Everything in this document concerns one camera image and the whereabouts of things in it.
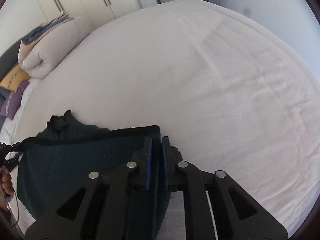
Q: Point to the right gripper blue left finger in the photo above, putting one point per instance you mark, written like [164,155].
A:
[111,206]

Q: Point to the dark green knit sweater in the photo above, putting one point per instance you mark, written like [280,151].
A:
[58,159]

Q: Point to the yellow patterned pillow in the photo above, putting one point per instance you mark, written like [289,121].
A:
[14,78]

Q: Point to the purple patterned pillow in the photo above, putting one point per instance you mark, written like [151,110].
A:
[13,101]

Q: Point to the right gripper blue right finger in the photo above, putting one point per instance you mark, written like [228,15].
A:
[215,205]

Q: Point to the rolled beige duvet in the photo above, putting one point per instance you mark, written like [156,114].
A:
[44,48]

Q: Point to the grey upholstered headboard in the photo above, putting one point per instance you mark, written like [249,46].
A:
[8,60]

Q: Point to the person's left hand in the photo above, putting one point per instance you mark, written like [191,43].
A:
[6,186]

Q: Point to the white bed sheet mattress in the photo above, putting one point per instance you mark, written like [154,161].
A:
[225,90]

